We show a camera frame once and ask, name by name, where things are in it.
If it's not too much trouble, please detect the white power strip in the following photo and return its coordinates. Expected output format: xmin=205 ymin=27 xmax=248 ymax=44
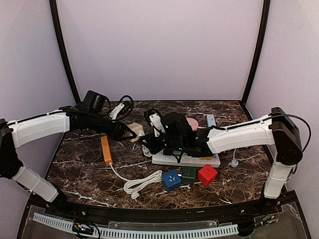
xmin=152 ymin=151 xmax=221 ymax=168

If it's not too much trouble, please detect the light blue plug cable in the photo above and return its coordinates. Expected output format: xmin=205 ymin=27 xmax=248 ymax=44
xmin=229 ymin=148 xmax=240 ymax=168

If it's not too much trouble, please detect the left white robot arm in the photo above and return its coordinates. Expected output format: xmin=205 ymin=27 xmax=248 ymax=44
xmin=0 ymin=106 xmax=137 ymax=204

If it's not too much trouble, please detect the beige cube socket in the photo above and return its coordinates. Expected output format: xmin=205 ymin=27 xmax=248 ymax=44
xmin=128 ymin=123 xmax=145 ymax=142

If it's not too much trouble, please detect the dark green cube socket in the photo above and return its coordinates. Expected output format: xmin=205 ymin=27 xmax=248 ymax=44
xmin=181 ymin=167 xmax=197 ymax=185

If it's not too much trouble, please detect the white slotted cable duct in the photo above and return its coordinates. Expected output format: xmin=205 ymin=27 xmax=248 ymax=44
xmin=32 ymin=213 xmax=239 ymax=239

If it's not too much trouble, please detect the pink plug adapter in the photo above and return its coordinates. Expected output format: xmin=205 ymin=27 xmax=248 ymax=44
xmin=187 ymin=118 xmax=199 ymax=131

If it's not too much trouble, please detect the white power cable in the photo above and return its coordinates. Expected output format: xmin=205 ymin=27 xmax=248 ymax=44
xmin=109 ymin=163 xmax=163 ymax=201

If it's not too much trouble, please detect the red cube socket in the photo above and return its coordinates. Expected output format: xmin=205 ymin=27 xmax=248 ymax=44
xmin=197 ymin=164 xmax=218 ymax=187

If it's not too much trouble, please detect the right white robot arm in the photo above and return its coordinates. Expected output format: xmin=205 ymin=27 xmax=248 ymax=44
xmin=139 ymin=107 xmax=312 ymax=199

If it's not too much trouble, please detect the blue cube socket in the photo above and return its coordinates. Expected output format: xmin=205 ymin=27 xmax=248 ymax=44
xmin=162 ymin=170 xmax=181 ymax=192

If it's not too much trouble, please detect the grey blue power strip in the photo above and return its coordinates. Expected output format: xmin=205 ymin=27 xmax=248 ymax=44
xmin=206 ymin=115 xmax=216 ymax=127

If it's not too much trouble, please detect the left black frame post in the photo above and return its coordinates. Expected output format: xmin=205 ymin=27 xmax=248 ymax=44
xmin=49 ymin=0 xmax=81 ymax=104

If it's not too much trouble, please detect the yellow cube socket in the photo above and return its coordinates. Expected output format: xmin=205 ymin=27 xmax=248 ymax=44
xmin=199 ymin=155 xmax=213 ymax=160

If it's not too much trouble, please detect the right black frame post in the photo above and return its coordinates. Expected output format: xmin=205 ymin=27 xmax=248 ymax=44
xmin=241 ymin=0 xmax=271 ymax=106

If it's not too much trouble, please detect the small circuit board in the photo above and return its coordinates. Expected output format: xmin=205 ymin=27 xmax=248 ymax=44
xmin=72 ymin=223 xmax=94 ymax=236

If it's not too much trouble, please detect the black frame post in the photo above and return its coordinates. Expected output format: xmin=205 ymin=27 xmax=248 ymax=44
xmin=241 ymin=0 xmax=271 ymax=106
xmin=49 ymin=0 xmax=81 ymax=104

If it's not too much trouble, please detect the orange power strip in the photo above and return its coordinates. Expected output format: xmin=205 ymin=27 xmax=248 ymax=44
xmin=101 ymin=136 xmax=113 ymax=167

